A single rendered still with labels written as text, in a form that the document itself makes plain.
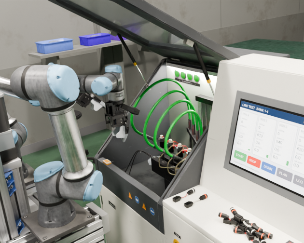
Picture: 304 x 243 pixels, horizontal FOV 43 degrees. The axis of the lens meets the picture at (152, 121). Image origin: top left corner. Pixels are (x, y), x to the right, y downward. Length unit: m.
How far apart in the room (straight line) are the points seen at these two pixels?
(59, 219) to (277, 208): 0.84
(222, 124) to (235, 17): 5.43
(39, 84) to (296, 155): 0.93
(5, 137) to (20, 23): 3.21
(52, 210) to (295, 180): 0.91
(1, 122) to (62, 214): 0.44
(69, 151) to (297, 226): 0.87
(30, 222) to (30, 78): 0.64
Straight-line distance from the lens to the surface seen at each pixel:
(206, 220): 1.61
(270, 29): 7.92
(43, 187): 1.51
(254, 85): 1.61
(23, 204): 1.76
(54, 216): 1.56
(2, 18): 4.70
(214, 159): 1.77
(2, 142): 1.66
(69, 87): 1.24
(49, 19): 4.91
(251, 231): 1.52
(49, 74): 1.22
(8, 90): 1.86
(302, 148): 1.47
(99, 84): 1.57
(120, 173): 2.07
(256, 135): 1.59
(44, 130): 5.04
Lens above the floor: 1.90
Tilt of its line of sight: 20 degrees down
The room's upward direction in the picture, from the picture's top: 4 degrees counter-clockwise
